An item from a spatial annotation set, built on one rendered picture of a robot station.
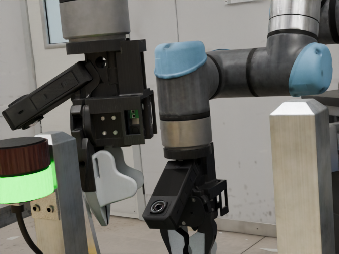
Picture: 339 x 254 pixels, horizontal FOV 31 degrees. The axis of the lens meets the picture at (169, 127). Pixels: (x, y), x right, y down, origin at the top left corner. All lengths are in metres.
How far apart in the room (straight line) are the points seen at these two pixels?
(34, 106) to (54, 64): 3.71
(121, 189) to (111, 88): 0.11
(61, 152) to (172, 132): 0.31
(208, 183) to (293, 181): 0.48
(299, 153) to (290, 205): 0.04
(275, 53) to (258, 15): 2.53
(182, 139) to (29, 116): 0.26
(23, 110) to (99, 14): 0.14
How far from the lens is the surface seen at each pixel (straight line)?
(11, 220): 0.96
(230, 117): 3.57
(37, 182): 0.55
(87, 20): 0.65
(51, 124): 4.51
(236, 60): 0.93
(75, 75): 0.68
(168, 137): 0.88
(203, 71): 0.88
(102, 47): 0.66
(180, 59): 0.86
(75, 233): 0.61
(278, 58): 0.90
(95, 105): 0.66
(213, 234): 0.90
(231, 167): 3.63
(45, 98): 0.69
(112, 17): 0.66
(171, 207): 0.83
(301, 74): 0.88
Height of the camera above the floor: 1.19
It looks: 8 degrees down
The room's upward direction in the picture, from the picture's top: 5 degrees counter-clockwise
